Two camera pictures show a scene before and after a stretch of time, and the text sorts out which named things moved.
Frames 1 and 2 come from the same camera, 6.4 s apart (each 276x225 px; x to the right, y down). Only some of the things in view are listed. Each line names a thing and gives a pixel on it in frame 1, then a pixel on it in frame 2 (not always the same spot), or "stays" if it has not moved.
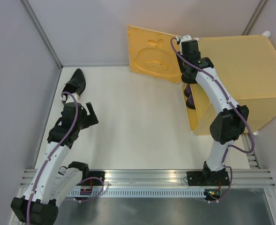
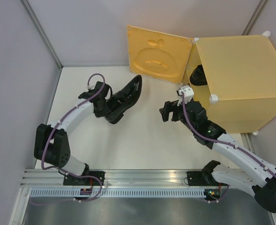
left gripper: [91, 118] to [105, 111]
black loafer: [77, 83] to [122, 101]
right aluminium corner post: [258, 10] stays
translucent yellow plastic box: [150, 54] stays
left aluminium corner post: [34, 19] stays
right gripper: [180, 60] to [170, 107]
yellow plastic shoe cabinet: [253, 74] stays
